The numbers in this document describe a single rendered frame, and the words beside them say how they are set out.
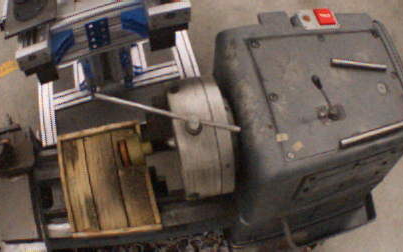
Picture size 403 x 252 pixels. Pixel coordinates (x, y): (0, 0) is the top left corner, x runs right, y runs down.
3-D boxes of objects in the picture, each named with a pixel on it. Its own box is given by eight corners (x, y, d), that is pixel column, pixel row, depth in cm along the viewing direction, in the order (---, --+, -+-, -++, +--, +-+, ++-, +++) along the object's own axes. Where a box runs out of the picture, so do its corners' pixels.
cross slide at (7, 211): (27, 126, 158) (23, 120, 154) (42, 242, 140) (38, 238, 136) (-7, 134, 156) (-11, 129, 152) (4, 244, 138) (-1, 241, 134)
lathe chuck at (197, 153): (192, 94, 159) (198, 60, 128) (214, 199, 153) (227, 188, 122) (162, 100, 158) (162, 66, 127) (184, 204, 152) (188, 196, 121)
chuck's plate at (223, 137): (204, 92, 159) (213, 57, 129) (226, 196, 153) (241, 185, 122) (192, 94, 159) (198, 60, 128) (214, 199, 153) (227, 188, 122)
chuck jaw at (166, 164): (187, 147, 136) (197, 190, 131) (187, 155, 141) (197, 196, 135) (144, 155, 135) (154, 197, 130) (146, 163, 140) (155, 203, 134)
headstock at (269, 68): (356, 66, 178) (378, 9, 143) (393, 177, 157) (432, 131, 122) (208, 89, 171) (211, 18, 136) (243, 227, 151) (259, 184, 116)
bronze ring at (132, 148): (146, 123, 137) (113, 131, 136) (154, 156, 133) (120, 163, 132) (151, 137, 145) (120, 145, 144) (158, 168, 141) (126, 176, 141)
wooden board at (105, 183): (139, 124, 166) (138, 118, 162) (163, 230, 150) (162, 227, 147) (58, 141, 163) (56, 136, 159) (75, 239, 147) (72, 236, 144)
